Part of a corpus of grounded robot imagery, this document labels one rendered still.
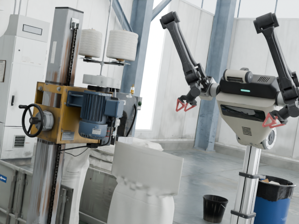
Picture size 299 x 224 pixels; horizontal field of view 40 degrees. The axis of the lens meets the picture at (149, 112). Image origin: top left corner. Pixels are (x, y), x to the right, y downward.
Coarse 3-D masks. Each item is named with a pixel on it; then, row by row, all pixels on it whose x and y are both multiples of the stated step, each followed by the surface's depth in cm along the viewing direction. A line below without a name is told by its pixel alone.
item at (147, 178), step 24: (120, 144) 249; (120, 168) 247; (144, 168) 233; (168, 168) 227; (120, 192) 242; (144, 192) 233; (168, 192) 227; (120, 216) 239; (144, 216) 229; (168, 216) 229
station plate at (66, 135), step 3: (63, 132) 225; (66, 132) 226; (69, 132) 228; (72, 132) 230; (63, 135) 225; (66, 135) 227; (69, 135) 228; (72, 135) 230; (63, 138) 225; (66, 138) 227; (69, 138) 229; (72, 138) 230
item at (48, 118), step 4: (44, 112) 222; (48, 112) 224; (36, 116) 226; (44, 116) 222; (48, 116) 222; (52, 116) 224; (44, 120) 221; (48, 120) 221; (52, 120) 223; (36, 124) 225; (44, 124) 221; (48, 124) 221; (52, 124) 223; (44, 128) 222; (48, 128) 223
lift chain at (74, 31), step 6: (72, 42) 226; (72, 48) 226; (72, 54) 227; (72, 60) 227; (66, 78) 227; (66, 84) 227; (60, 144) 230; (54, 168) 230; (54, 174) 229; (54, 180) 230; (54, 186) 230; (54, 192) 231; (48, 210) 231; (48, 216) 231; (48, 222) 231
